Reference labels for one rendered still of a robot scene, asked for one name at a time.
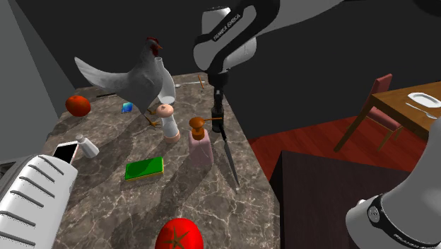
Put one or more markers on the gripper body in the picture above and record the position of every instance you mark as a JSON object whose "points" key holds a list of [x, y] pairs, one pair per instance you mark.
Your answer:
{"points": [[218, 79]]}

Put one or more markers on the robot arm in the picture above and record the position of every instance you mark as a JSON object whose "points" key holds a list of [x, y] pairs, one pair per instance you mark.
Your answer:
{"points": [[237, 20]]}

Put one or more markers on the orange pencil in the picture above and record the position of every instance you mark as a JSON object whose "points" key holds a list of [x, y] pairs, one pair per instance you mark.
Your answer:
{"points": [[201, 81]]}

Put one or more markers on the silver spoon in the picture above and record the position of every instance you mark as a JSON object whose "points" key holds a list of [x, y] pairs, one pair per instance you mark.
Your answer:
{"points": [[187, 83]]}

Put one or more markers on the white glass jug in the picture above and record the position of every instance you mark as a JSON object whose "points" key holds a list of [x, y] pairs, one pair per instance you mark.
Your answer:
{"points": [[168, 86]]}

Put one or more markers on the white pink pepper mill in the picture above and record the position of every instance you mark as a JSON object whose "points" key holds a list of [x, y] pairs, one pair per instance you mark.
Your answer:
{"points": [[170, 126]]}

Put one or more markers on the pink soap dispenser brown pump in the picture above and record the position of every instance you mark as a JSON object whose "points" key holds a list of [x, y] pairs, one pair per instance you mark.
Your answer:
{"points": [[200, 150]]}

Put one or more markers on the white chicken figure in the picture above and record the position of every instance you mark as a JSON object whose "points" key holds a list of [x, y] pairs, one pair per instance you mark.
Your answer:
{"points": [[137, 82]]}

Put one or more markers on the small blue block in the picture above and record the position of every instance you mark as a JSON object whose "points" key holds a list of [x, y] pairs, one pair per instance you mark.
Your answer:
{"points": [[127, 107]]}

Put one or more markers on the green yellow sponge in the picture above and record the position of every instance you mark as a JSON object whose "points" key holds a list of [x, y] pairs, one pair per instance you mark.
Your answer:
{"points": [[143, 168]]}

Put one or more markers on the orange-red tomato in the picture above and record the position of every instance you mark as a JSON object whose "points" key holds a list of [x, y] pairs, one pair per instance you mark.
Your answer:
{"points": [[78, 106]]}

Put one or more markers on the white salt shaker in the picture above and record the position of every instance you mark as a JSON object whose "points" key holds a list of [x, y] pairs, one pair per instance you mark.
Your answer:
{"points": [[88, 147]]}

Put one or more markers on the bright red tomato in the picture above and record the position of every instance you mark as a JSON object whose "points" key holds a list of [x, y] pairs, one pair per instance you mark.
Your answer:
{"points": [[179, 234]]}

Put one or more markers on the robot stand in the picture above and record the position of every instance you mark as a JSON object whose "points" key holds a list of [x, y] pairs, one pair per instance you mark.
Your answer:
{"points": [[320, 207]]}

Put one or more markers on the red wooden chair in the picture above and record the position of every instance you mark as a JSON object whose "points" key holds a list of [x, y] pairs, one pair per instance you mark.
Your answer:
{"points": [[380, 115]]}

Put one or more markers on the pink smartphone black screen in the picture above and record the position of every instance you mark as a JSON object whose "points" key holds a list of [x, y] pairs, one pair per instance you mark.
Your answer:
{"points": [[65, 152]]}

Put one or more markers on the wooden dining table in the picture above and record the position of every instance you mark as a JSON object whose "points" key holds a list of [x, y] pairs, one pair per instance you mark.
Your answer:
{"points": [[392, 107]]}

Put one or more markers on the white toaster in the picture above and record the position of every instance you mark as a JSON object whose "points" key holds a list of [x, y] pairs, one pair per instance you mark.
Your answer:
{"points": [[31, 203]]}

